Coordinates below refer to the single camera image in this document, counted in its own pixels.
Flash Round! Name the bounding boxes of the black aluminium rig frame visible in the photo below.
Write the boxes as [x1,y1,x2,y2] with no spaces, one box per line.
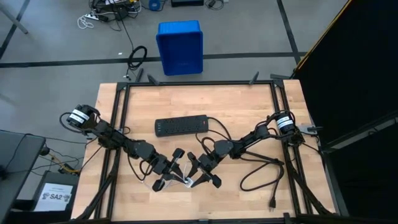
[73,71,343,224]

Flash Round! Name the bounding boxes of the tangle of black cables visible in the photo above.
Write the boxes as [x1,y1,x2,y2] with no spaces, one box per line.
[89,0,142,22]

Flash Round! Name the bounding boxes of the flat black box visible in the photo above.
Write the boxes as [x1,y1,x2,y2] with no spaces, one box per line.
[170,0,205,7]

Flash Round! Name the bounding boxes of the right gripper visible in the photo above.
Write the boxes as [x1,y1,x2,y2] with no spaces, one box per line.
[186,151,223,189]

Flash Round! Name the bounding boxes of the black power strip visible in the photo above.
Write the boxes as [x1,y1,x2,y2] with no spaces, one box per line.
[154,114,209,138]

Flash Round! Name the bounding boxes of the white SA2 paper label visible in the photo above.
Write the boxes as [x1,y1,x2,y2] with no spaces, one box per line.
[34,182,74,212]

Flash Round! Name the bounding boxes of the yellow cable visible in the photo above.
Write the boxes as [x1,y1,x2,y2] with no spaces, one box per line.
[49,154,81,175]

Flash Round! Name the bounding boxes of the coiled black cable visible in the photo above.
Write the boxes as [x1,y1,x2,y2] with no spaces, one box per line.
[124,45,149,80]

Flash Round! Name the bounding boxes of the grey metal bracket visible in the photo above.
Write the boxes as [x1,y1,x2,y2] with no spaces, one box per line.
[298,124,323,135]

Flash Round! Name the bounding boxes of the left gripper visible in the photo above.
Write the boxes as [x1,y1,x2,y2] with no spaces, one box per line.
[150,147,187,192]

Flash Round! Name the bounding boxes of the blue plastic bin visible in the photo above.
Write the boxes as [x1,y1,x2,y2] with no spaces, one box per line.
[155,20,205,77]

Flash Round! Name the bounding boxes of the black box with label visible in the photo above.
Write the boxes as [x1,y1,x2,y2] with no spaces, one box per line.
[30,170,80,220]

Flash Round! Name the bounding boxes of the black curtain with yellow edge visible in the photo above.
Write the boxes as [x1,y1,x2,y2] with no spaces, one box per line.
[294,0,398,224]

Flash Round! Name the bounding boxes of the white power strip with cord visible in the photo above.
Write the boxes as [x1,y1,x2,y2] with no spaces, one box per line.
[76,11,108,30]

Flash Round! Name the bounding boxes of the black power strip cord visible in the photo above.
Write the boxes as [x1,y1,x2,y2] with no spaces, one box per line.
[195,116,285,213]

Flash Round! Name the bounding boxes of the black power adapter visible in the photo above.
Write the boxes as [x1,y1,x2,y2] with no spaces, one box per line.
[205,0,229,9]

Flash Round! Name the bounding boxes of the grey desk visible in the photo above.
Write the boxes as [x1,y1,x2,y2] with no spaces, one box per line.
[0,129,47,224]

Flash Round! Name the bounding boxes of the grey metal bar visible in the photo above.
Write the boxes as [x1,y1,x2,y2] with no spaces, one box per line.
[0,2,29,35]

